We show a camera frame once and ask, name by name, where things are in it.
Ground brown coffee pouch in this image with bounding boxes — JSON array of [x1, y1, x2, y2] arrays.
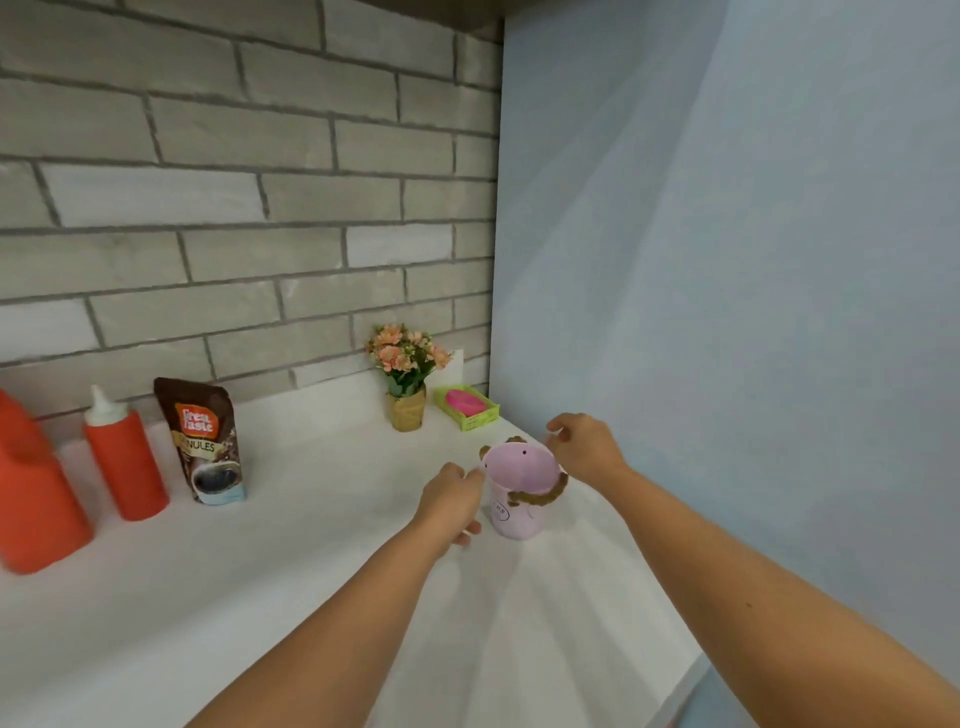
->
[[153, 377, 248, 506]]

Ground person's left forearm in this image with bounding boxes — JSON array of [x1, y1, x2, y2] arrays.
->
[[187, 524, 451, 728]]

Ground orange jug with white cap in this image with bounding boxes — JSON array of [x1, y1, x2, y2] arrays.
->
[[0, 389, 96, 577]]

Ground white countertop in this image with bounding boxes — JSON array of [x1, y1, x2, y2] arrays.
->
[[0, 348, 710, 728]]

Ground person's left hand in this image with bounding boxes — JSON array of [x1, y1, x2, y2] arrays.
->
[[413, 462, 487, 560]]

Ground person's right forearm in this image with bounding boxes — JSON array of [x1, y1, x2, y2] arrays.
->
[[603, 464, 960, 728]]

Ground pink flowers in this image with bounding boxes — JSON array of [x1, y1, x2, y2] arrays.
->
[[365, 323, 454, 433]]

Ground pink metal bucket with rope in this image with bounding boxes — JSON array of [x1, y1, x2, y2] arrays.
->
[[479, 437, 570, 541]]

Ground person's right hand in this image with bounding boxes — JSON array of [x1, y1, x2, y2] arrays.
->
[[545, 412, 633, 498]]

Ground orange squeeze bottle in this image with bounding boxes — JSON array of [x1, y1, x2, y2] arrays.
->
[[82, 384, 172, 523]]

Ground green plastic basket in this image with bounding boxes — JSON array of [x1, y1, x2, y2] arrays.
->
[[434, 383, 502, 433]]

